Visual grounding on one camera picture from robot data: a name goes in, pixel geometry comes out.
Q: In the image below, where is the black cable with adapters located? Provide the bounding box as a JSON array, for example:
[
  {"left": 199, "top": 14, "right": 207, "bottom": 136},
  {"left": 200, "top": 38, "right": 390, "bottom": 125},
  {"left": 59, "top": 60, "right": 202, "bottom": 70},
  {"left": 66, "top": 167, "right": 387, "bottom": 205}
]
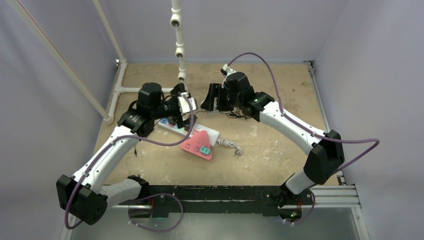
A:
[{"left": 195, "top": 107, "right": 254, "bottom": 121}]

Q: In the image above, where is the white multicolour power strip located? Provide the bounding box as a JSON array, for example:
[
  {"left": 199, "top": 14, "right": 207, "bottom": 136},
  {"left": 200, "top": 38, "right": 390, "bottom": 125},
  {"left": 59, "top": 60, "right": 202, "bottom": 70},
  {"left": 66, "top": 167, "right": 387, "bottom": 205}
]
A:
[{"left": 156, "top": 117, "right": 221, "bottom": 148}]

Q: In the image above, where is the pink triangular power socket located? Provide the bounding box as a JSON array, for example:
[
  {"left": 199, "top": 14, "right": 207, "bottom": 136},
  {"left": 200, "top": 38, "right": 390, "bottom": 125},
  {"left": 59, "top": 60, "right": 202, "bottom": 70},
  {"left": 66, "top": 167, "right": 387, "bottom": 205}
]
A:
[{"left": 180, "top": 130, "right": 213, "bottom": 160}]

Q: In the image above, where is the teal white plug adapter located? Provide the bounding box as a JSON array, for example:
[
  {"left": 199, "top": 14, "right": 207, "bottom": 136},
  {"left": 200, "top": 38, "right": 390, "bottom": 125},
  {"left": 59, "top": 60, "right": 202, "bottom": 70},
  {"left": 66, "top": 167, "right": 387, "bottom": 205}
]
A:
[{"left": 199, "top": 146, "right": 211, "bottom": 156}]

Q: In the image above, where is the white PVC pipe frame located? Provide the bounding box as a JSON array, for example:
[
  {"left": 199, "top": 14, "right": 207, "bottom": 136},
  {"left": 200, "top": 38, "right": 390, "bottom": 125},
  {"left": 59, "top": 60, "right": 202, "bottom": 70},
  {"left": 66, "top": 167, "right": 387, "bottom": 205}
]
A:
[{"left": 6, "top": 0, "right": 190, "bottom": 125}]

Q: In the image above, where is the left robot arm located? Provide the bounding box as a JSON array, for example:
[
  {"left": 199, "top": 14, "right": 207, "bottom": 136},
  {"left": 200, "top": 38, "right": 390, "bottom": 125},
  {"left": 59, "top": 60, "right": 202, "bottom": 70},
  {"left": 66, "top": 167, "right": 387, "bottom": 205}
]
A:
[{"left": 56, "top": 82, "right": 197, "bottom": 230}]

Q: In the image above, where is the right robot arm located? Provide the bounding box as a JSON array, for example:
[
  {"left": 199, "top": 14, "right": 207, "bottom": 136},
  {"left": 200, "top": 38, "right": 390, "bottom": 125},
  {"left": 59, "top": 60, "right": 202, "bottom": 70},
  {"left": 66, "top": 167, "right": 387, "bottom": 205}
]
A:
[{"left": 200, "top": 72, "right": 345, "bottom": 204}]

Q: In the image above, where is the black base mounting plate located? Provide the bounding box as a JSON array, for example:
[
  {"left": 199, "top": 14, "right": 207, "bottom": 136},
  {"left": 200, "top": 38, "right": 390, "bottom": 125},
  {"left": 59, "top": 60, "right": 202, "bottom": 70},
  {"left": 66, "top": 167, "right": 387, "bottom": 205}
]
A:
[{"left": 119, "top": 185, "right": 313, "bottom": 218}]

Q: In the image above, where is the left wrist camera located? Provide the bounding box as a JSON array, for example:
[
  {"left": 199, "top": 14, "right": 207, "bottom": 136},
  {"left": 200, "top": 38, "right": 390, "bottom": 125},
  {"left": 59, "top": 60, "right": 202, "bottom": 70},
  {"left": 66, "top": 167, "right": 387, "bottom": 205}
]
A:
[{"left": 177, "top": 92, "right": 199, "bottom": 116}]

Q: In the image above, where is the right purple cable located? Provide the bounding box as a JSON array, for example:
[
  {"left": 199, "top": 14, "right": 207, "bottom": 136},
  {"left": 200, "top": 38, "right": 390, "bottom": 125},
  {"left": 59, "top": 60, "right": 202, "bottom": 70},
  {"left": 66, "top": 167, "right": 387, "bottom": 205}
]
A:
[{"left": 226, "top": 51, "right": 381, "bottom": 226}]

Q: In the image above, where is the purple cable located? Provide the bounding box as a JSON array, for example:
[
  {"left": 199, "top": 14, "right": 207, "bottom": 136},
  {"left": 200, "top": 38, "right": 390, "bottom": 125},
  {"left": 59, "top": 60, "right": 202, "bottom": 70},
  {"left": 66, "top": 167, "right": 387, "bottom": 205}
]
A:
[
  {"left": 64, "top": 96, "right": 196, "bottom": 233},
  {"left": 226, "top": 51, "right": 381, "bottom": 226}
]

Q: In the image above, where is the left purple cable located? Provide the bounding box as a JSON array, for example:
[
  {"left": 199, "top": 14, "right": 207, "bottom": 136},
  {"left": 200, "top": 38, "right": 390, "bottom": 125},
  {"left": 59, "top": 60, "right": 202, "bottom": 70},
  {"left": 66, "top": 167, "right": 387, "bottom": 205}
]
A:
[{"left": 64, "top": 96, "right": 196, "bottom": 233}]

